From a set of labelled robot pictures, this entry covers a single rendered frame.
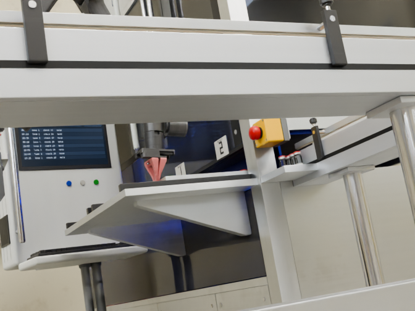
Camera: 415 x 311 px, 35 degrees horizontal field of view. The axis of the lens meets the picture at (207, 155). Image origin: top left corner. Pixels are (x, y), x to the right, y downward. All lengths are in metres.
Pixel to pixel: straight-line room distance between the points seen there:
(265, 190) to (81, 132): 1.15
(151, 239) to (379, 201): 0.80
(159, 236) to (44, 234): 0.52
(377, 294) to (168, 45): 0.47
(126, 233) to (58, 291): 3.15
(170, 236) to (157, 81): 1.53
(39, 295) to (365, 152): 4.02
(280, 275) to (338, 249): 0.22
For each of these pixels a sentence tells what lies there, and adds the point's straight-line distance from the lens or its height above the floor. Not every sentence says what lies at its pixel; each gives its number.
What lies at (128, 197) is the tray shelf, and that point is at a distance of 1.73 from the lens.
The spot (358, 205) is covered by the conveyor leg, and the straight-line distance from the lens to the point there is 1.76.
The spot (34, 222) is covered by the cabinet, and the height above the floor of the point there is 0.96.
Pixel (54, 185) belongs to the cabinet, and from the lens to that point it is 2.70.
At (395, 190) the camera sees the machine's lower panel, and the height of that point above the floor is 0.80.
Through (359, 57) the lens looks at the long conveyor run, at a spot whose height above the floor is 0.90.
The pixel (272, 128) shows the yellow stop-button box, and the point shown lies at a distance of 1.82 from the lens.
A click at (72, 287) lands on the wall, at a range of 5.48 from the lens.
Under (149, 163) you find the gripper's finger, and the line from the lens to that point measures 1.87.
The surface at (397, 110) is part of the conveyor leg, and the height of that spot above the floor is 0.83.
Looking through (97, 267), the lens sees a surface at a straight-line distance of 2.81.
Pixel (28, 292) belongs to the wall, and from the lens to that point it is 5.32.
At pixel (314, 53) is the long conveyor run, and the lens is 1.01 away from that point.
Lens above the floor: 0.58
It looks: 12 degrees up
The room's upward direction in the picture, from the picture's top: 9 degrees counter-clockwise
